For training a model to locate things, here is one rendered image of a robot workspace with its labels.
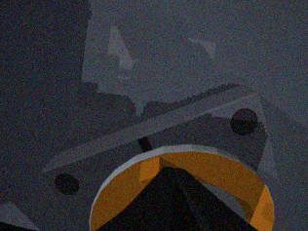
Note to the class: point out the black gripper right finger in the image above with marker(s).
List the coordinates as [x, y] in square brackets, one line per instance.
[196, 208]

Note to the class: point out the orange and white round plate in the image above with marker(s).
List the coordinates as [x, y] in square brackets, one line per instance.
[228, 177]

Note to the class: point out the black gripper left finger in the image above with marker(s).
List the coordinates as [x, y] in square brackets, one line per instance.
[151, 210]

